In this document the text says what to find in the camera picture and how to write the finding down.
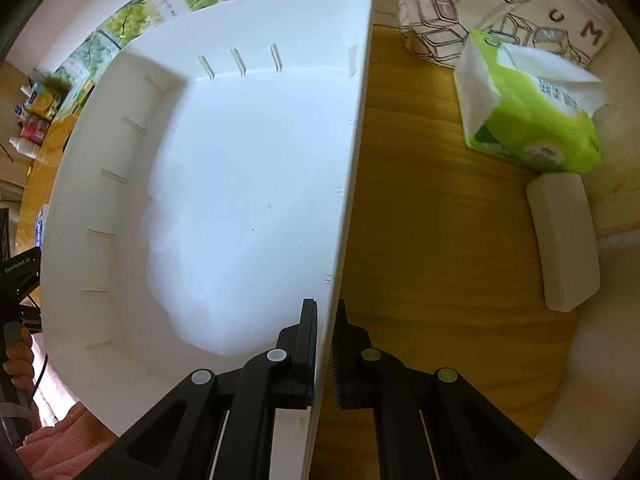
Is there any white plastic storage bin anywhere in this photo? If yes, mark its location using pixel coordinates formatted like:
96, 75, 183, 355
40, 0, 372, 479

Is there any person's left hand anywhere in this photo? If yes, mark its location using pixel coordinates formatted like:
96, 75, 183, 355
3, 328, 35, 393

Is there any white bottle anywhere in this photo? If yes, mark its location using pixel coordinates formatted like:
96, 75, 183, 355
9, 136, 39, 159

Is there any white rectangular case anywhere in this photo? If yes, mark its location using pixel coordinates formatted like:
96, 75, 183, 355
526, 172, 600, 312

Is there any green tissue pack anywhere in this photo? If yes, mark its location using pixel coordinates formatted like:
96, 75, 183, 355
454, 29, 610, 174

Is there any grape print cardboard box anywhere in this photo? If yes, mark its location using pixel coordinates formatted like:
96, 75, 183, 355
53, 0, 228, 117

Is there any letter print fabric basket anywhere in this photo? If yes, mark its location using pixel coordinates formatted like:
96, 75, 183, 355
399, 0, 613, 67

